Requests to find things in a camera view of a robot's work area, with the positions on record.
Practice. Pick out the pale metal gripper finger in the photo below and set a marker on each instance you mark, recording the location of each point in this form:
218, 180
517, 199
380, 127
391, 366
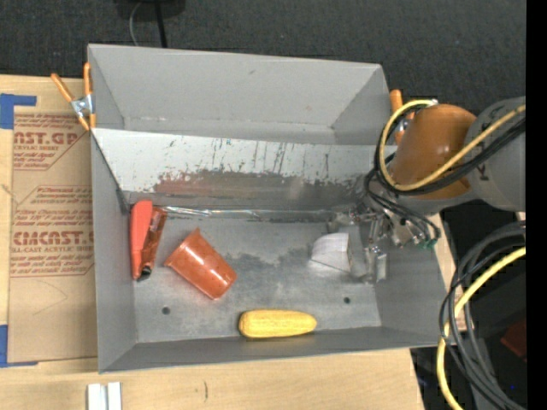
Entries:
377, 267
351, 254

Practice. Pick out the clear plastic container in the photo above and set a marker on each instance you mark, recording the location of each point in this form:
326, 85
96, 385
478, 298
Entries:
329, 248

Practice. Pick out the yellow toy corn cob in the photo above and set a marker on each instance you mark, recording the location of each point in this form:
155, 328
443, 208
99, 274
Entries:
278, 323

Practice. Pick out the orange plastic cup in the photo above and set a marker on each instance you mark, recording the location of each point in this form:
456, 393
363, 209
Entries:
203, 267

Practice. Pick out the grey metal bin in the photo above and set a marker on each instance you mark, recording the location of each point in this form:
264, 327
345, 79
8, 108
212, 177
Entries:
265, 101

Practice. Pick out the red long plastic object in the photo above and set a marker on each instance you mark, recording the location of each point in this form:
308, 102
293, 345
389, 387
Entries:
140, 237

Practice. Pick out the brown cardboard board, red print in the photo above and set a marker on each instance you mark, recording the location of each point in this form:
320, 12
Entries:
51, 297

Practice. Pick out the black cylinder on white bracket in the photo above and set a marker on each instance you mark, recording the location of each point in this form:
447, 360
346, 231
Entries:
403, 233

